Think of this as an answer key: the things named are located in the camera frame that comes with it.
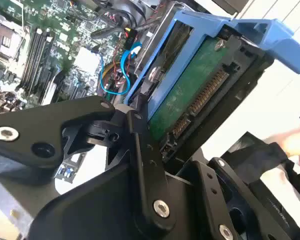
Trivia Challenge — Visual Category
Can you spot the hard disk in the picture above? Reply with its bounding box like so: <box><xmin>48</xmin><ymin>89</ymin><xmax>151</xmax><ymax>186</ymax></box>
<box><xmin>126</xmin><ymin>9</ymin><xmax>300</xmax><ymax>173</ymax></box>

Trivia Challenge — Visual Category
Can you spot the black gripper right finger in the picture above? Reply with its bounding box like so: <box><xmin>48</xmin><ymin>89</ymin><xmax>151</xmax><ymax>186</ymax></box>
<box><xmin>192</xmin><ymin>156</ymin><xmax>292</xmax><ymax>240</ymax></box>

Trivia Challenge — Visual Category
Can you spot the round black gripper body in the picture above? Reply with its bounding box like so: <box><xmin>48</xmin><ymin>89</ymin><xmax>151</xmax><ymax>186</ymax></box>
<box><xmin>27</xmin><ymin>163</ymin><xmax>206</xmax><ymax>240</ymax></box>

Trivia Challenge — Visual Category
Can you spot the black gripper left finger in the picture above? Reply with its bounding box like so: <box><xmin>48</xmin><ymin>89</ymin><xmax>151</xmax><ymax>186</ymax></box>
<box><xmin>0</xmin><ymin>93</ymin><xmax>177</xmax><ymax>232</ymax></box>

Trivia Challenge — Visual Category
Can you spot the person's hand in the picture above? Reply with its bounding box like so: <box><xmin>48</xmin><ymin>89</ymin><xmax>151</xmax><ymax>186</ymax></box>
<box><xmin>263</xmin><ymin>122</ymin><xmax>300</xmax><ymax>181</ymax></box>

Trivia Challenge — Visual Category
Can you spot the black disk wire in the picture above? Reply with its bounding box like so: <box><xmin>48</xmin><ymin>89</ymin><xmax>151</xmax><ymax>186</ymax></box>
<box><xmin>89</xmin><ymin>26</ymin><xmax>127</xmax><ymax>40</ymax></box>

